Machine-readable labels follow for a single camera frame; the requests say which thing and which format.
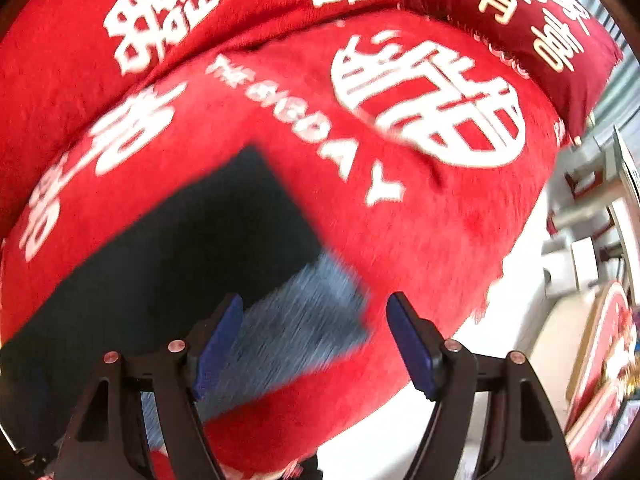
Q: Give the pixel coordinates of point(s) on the red plush pillow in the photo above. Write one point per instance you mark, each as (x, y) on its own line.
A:
(66, 62)

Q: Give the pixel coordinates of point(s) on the red framed decoration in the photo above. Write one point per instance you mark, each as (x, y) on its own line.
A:
(608, 322)

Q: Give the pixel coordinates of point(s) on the dark red embroidered pillow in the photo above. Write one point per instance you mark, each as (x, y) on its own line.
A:
(557, 43)

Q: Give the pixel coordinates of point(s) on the grey blue folded garment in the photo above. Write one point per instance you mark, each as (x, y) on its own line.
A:
(301, 316)

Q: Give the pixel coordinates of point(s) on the black pants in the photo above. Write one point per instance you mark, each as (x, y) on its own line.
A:
(234, 230)

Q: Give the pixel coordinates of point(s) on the white box on shelf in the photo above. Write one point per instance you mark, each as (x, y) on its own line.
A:
(568, 266)

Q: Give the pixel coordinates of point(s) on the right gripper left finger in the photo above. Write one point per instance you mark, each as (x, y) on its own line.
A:
(106, 436)

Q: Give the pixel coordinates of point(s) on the red blanket white characters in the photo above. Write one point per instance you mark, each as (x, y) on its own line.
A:
(414, 154)

